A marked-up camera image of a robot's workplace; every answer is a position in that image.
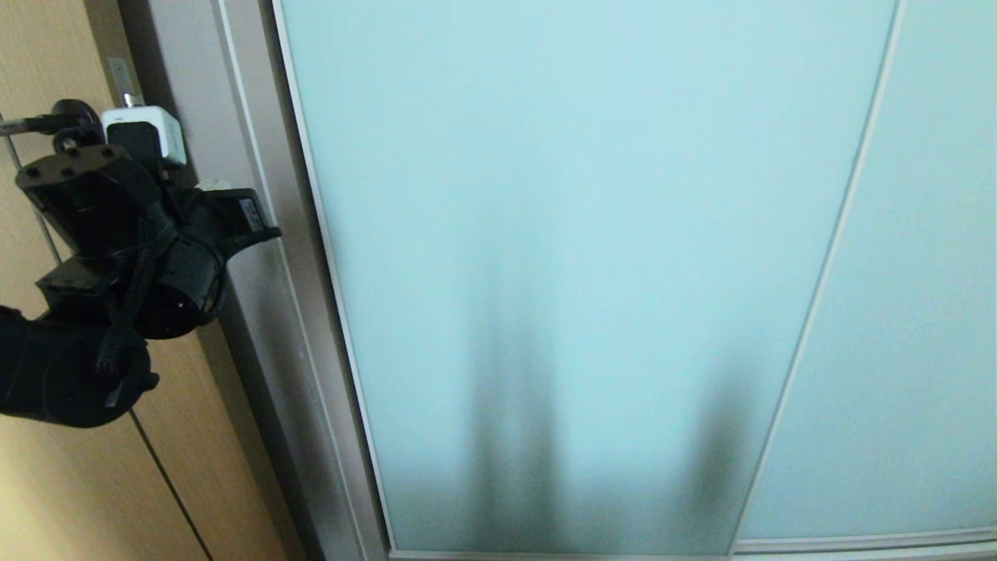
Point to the grey wardrobe side frame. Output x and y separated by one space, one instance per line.
265 327

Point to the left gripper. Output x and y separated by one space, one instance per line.
191 279

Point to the small grey wall plate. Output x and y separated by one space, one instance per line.
121 76

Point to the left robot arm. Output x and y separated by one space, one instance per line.
54 374

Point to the frosted glass sliding door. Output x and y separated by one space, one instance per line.
911 351
561 234

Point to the silver door floor track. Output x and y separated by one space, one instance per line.
857 548

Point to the light wood panel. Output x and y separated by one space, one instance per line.
47 499
202 452

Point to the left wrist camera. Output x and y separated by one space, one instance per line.
160 128

